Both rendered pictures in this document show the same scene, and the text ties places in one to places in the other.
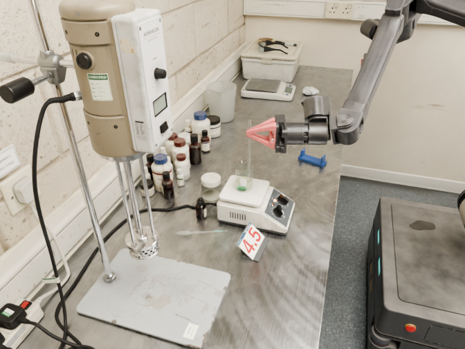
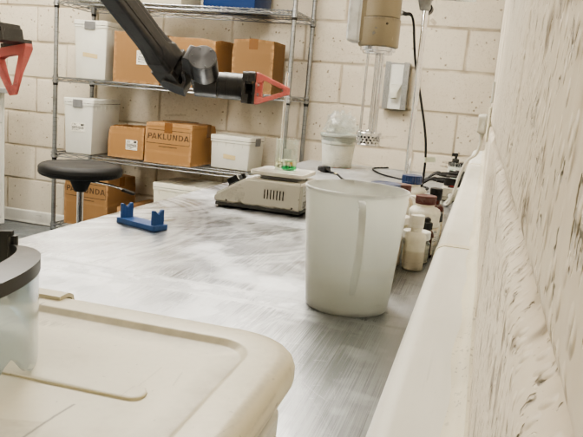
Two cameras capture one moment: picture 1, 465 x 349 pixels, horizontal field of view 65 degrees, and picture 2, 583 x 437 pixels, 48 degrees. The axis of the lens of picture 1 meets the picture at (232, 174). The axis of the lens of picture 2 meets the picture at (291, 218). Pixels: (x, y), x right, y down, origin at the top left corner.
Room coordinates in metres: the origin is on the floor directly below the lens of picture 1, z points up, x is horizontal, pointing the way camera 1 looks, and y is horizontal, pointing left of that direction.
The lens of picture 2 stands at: (2.30, -0.06, 1.00)
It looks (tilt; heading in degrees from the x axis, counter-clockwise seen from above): 11 degrees down; 178
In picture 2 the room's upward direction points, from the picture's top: 5 degrees clockwise
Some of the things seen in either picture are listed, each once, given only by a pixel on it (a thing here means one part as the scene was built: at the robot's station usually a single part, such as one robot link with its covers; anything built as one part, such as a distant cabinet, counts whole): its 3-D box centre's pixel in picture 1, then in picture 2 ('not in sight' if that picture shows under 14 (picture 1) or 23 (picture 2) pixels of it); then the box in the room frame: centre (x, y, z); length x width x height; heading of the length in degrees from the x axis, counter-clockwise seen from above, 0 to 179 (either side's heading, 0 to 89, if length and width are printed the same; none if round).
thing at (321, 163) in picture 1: (312, 156); (141, 216); (1.13, -0.29, 0.77); 0.10 x 0.03 x 0.04; 53
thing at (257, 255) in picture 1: (253, 241); not in sight; (0.70, -0.05, 0.77); 0.09 x 0.06 x 0.04; 156
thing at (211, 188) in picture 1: (211, 188); not in sight; (0.91, 0.06, 0.79); 0.06 x 0.06 x 0.08
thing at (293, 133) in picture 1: (292, 133); (235, 86); (0.84, -0.15, 1.01); 0.10 x 0.07 x 0.07; 178
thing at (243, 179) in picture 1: (243, 176); (286, 154); (0.85, -0.03, 0.87); 0.06 x 0.05 x 0.08; 21
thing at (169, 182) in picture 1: (167, 184); not in sight; (0.92, 0.20, 0.79); 0.04 x 0.04 x 0.09
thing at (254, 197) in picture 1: (244, 190); (284, 172); (0.84, -0.03, 0.83); 0.12 x 0.12 x 0.01; 72
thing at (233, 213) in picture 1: (253, 203); (271, 190); (0.83, -0.06, 0.79); 0.22 x 0.13 x 0.08; 72
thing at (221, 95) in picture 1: (222, 101); (352, 249); (1.52, 0.04, 0.82); 0.18 x 0.13 x 0.15; 177
